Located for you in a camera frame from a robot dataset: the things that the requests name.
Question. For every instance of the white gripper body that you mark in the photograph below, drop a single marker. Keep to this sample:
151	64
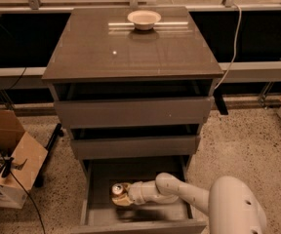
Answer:
136	192

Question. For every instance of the orange soda can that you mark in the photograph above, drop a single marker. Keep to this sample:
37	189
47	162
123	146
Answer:
117	190

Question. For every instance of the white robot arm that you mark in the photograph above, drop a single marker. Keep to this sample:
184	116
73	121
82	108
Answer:
230	204

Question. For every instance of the bottom grey drawer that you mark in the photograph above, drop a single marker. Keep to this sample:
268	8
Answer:
100	216

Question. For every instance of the grey drawer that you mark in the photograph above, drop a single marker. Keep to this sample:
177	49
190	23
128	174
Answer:
130	142
129	104
100	216

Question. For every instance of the middle grey drawer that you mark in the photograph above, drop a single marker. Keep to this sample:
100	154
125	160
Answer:
130	142

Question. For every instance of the top grey drawer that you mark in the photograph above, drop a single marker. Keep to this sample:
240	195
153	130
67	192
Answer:
129	104

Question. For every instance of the grey drawer cabinet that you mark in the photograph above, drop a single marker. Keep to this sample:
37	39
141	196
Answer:
101	45

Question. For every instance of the black stand leg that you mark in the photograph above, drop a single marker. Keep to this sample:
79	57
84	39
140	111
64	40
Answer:
58	132

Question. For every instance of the open cardboard box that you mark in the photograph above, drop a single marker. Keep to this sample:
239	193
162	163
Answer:
21	158

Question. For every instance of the white paper bowl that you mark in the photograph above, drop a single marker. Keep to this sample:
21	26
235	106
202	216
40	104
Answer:
143	19

